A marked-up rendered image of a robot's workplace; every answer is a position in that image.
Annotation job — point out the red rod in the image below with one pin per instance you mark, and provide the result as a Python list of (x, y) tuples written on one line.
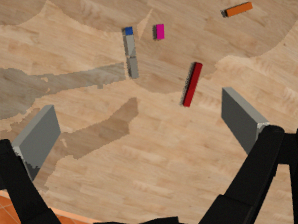
[(192, 84)]

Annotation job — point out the grey rectangular bar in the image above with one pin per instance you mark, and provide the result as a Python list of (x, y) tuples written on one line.
[(131, 45), (133, 66)]

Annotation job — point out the small magenta block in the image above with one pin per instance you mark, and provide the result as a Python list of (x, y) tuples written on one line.
[(160, 31)]

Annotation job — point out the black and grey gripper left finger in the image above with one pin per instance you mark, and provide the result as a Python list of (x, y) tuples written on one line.
[(31, 147)]

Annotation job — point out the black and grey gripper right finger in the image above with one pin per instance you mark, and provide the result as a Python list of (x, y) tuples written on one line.
[(244, 198)]

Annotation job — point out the orange rod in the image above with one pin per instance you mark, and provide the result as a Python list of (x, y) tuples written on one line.
[(238, 9)]

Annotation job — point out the small blue block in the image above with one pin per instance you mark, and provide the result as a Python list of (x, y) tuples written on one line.
[(128, 30)]

